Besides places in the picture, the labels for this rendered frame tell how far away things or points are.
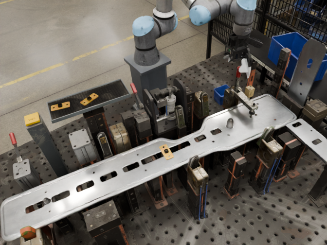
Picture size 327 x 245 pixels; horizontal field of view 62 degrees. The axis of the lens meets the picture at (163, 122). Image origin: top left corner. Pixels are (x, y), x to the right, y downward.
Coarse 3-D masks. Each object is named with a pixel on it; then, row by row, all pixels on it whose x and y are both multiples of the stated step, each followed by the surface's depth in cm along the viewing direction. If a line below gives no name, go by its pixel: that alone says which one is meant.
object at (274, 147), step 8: (264, 144) 119; (272, 144) 117; (264, 152) 121; (272, 152) 115; (280, 152) 116; (256, 160) 130; (264, 160) 123; (272, 160) 118; (256, 168) 133; (264, 168) 128; (272, 168) 123; (256, 176) 134; (264, 176) 130; (272, 176) 130; (256, 184) 137; (264, 184) 134; (256, 192) 139; (264, 192) 139
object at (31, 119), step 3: (30, 114) 122; (33, 114) 122; (36, 114) 122; (24, 117) 121; (27, 117) 121; (30, 117) 121; (33, 117) 121; (36, 117) 121; (27, 120) 120; (30, 120) 120; (33, 120) 120; (36, 120) 120; (39, 120) 120; (27, 123) 118; (30, 123) 119; (33, 123) 119
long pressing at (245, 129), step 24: (264, 96) 145; (216, 120) 135; (240, 120) 134; (264, 120) 133; (288, 120) 132; (144, 144) 127; (168, 144) 126; (192, 144) 125; (216, 144) 125; (240, 144) 124; (96, 168) 119; (120, 168) 119; (144, 168) 118; (168, 168) 118; (24, 192) 113; (48, 192) 112; (72, 192) 112; (96, 192) 111; (120, 192) 111; (0, 216) 107; (24, 216) 106; (48, 216) 105
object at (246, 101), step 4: (240, 92) 138; (236, 96) 137; (240, 96) 136; (244, 96) 135; (240, 100) 135; (244, 100) 133; (248, 100) 133; (244, 104) 134; (248, 104) 131; (252, 104) 130; (248, 108) 132; (252, 108) 129; (256, 108) 130; (252, 112) 132
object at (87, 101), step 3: (93, 93) 130; (90, 96) 128; (93, 96) 128; (96, 96) 128; (84, 99) 127; (87, 99) 127; (90, 99) 126; (93, 99) 127; (81, 102) 126; (84, 102) 126; (87, 102) 125; (90, 102) 126
